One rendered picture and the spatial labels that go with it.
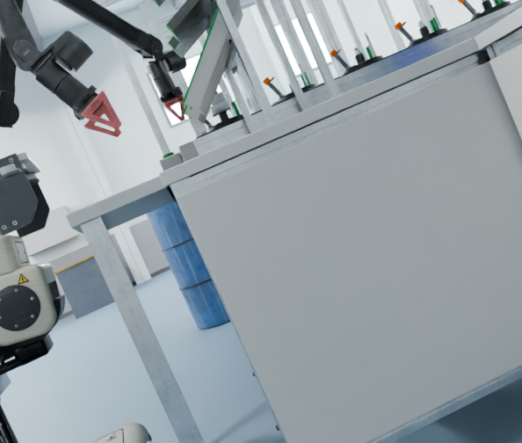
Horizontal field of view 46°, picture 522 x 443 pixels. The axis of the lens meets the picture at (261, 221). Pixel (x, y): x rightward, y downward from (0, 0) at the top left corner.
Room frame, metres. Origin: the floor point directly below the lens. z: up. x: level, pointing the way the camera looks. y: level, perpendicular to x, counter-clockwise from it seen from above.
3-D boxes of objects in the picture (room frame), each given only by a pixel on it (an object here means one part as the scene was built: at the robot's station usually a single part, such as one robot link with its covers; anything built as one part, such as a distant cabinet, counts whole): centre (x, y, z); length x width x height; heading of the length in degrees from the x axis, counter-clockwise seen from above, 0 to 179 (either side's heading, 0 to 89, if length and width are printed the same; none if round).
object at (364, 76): (2.08, -0.51, 0.91); 1.24 x 0.33 x 0.10; 96
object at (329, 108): (2.07, -0.47, 0.84); 1.50 x 1.41 x 0.03; 6
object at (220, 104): (2.03, -0.04, 1.06); 0.08 x 0.04 x 0.07; 97
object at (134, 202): (1.77, 0.12, 0.84); 0.90 x 0.70 x 0.03; 13
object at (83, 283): (10.97, 3.24, 0.43); 1.60 x 0.82 x 0.86; 13
